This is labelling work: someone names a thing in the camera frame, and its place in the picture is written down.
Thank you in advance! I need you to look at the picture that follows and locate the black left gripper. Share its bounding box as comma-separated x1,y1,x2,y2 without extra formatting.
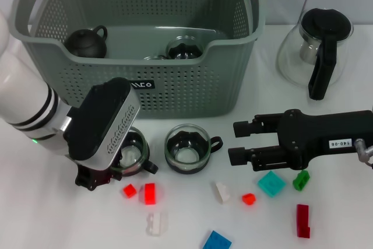
75,157,124,193

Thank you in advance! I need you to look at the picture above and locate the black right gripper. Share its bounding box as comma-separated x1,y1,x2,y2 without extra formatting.
227,108,373,173

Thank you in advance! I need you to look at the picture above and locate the small red toy block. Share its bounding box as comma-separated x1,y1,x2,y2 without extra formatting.
121,184,138,199

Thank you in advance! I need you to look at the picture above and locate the teal flat toy block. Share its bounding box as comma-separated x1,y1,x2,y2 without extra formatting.
257,170,287,198

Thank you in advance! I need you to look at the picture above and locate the white stepped toy block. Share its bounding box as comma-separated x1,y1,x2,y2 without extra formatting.
214,181,234,204

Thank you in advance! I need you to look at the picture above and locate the small orange toy block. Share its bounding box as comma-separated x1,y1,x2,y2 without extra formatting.
241,192,257,206

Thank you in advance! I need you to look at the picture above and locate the tall red toy block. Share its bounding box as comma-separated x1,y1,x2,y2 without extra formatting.
139,183,157,206

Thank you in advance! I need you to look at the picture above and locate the green toy block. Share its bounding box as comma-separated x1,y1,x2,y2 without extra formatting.
292,170,311,192

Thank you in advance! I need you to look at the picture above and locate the grey perforated storage basket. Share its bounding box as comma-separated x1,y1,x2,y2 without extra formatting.
8,0,266,120

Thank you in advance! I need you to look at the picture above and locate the clear white toy block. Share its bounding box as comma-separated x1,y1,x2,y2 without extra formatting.
145,211,168,237

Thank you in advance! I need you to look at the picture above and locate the dark red long block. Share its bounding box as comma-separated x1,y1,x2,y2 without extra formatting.
291,204,311,240

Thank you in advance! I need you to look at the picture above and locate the blue flat toy block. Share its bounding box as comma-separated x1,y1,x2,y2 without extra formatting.
202,230,233,249

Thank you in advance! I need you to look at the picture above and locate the black clay teapot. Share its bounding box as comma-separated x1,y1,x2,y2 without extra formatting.
63,24,108,59

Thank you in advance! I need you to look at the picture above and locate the left wrist camera housing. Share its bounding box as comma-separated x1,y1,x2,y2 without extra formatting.
63,77,140,171

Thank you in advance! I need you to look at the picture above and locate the glass teapot with black handle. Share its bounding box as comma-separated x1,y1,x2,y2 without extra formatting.
276,7,355,100

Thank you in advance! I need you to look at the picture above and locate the right arm connector cable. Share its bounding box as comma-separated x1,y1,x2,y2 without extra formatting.
353,137,373,171

